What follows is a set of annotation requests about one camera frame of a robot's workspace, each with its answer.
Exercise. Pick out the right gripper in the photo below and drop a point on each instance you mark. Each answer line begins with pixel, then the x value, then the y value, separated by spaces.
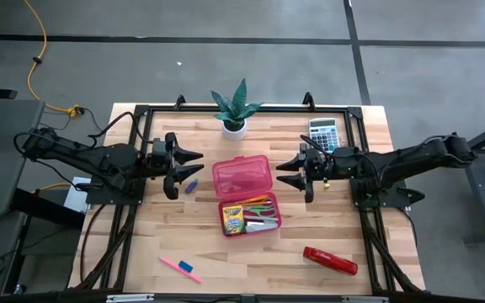
pixel 308 191

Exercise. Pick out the pink pencil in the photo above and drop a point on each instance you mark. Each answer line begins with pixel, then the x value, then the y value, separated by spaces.
pixel 171 264

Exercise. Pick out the black aluminium table frame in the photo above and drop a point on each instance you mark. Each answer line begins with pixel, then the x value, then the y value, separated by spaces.
pixel 276 108

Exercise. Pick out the grey calculator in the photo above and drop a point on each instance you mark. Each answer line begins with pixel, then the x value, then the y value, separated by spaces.
pixel 324 134

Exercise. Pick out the white paper sheet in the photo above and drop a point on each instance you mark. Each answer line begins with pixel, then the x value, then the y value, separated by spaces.
pixel 76 198

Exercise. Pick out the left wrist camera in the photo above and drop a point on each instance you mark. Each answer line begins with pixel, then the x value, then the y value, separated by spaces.
pixel 159 149

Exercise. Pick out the crayon box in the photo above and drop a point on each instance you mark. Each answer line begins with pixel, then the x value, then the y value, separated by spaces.
pixel 233 221

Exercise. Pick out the red stapler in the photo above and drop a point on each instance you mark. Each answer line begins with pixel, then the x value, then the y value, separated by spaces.
pixel 331 261

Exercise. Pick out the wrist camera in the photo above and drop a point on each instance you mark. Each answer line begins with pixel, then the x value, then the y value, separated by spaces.
pixel 159 149
pixel 316 157

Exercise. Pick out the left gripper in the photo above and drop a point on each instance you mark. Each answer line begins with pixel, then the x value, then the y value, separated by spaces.
pixel 171 189

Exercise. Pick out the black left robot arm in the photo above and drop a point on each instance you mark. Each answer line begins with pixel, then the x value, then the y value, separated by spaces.
pixel 108 157

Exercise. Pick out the blue eraser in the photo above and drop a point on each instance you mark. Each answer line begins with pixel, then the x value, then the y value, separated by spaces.
pixel 185 266

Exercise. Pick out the snake plant in white pot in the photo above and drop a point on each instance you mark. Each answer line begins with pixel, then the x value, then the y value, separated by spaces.
pixel 234 130

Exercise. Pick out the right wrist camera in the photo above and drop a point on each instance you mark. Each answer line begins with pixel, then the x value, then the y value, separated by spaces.
pixel 316 157

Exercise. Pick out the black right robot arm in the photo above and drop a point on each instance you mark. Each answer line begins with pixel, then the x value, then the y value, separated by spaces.
pixel 415 162

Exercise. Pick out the pink plastic pencil box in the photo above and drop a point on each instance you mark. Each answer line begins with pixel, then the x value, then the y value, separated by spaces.
pixel 242 177

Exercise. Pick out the silver aluminium bar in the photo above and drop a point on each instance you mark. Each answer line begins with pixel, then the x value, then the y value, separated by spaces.
pixel 364 299
pixel 129 298

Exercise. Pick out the small stapler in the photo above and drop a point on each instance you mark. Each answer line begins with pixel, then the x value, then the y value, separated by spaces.
pixel 263 227

